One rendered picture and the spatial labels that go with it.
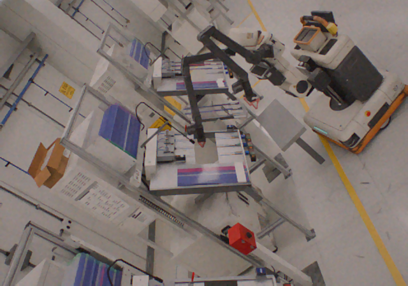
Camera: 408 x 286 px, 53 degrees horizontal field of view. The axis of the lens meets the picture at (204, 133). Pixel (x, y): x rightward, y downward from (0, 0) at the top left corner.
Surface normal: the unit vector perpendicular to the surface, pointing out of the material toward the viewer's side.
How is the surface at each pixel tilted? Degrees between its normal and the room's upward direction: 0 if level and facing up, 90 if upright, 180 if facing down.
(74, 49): 90
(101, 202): 90
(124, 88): 90
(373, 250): 0
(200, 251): 90
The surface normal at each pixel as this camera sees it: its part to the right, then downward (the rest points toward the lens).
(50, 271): 0.70, -0.62
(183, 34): 0.06, 0.55
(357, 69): 0.31, 0.29
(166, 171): -0.03, -0.83
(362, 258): -0.72, -0.55
